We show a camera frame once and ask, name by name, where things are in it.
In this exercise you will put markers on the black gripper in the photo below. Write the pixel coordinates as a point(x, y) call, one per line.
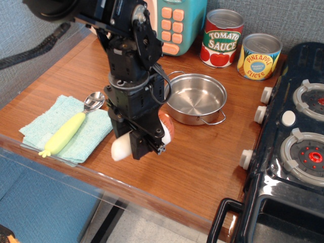
point(134, 107)

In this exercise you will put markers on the pineapple slices can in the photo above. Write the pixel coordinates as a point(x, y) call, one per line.
point(259, 55)

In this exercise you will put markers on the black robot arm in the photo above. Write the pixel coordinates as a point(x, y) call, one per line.
point(126, 68)

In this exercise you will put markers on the spoon with yellow handle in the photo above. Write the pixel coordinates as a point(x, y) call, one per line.
point(62, 137)

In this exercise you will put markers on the tomato sauce can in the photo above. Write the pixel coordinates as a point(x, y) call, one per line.
point(222, 33)

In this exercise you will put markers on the clear acrylic barrier panel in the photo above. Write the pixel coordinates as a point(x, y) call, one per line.
point(40, 204)

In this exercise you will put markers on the orange object at corner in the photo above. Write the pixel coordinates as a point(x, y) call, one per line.
point(7, 236)

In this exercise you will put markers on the teal toy microwave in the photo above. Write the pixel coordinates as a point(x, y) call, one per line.
point(177, 22)

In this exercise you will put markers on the light blue rag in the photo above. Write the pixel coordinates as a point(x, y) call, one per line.
point(93, 130)

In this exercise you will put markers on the white brown toy mushroom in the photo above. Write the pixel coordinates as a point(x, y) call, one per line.
point(121, 147)

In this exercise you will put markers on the black toy stove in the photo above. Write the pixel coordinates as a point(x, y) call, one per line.
point(283, 191)

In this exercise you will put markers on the silver metal pot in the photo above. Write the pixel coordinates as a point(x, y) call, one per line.
point(196, 99)

